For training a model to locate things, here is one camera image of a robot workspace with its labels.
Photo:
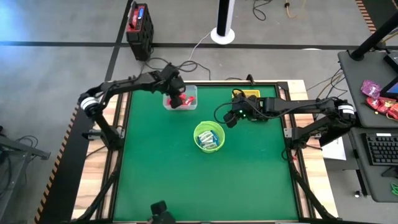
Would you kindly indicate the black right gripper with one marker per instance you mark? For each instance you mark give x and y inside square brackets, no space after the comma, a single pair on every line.
[248,107]

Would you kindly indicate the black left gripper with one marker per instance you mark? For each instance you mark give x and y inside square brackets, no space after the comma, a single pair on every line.
[172,77]

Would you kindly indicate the red KitKat bar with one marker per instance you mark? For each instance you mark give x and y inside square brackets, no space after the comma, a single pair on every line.
[189,101]
[168,102]

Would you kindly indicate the white blue Hershey's bar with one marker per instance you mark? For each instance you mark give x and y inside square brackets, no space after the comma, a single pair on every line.
[216,140]
[206,136]
[210,145]

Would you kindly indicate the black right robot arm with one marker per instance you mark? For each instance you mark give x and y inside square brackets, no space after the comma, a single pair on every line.
[295,105]

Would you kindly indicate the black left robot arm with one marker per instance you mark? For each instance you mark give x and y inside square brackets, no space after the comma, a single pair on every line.
[130,83]

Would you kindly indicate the lime green halloween bucket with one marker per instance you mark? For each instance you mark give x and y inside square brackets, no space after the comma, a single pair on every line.
[209,125]

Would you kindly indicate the pink candy bag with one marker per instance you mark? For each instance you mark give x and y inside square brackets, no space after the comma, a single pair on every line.
[371,89]

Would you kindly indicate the red candy bag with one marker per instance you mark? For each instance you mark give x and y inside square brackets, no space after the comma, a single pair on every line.
[374,104]
[393,110]

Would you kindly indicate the clear plastic container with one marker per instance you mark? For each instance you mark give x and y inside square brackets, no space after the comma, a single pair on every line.
[191,90]

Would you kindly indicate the yellow plastic basket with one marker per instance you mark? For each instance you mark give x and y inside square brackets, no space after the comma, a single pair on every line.
[252,93]

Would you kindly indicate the black red power station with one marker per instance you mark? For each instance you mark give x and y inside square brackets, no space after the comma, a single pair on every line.
[140,37]

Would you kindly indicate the white black floor stand pole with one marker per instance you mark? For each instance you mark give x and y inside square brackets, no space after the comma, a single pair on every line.
[224,18]

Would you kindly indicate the white paper sheet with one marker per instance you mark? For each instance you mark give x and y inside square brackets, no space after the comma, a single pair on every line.
[335,151]

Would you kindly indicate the dark grey desk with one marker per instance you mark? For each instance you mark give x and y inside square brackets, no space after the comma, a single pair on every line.
[354,93]

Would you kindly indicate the black hazard-striped floor ramp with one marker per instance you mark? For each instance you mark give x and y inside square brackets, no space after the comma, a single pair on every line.
[62,186]

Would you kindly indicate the grey keyboard desk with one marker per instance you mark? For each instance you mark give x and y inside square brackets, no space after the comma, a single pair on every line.
[360,180]

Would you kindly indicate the black keyboard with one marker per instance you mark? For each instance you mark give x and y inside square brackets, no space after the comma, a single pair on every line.
[382,149]

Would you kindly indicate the black tablet screen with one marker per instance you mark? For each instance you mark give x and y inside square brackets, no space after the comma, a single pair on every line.
[392,90]

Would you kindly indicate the grey metal stand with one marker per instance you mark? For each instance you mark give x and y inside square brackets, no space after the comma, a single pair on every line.
[18,147]

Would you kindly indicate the black aluminium table frame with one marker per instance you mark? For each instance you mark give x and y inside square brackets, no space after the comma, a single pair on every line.
[282,86]

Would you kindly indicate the black table-level camera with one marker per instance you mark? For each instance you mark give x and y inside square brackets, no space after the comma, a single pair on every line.
[160,208]

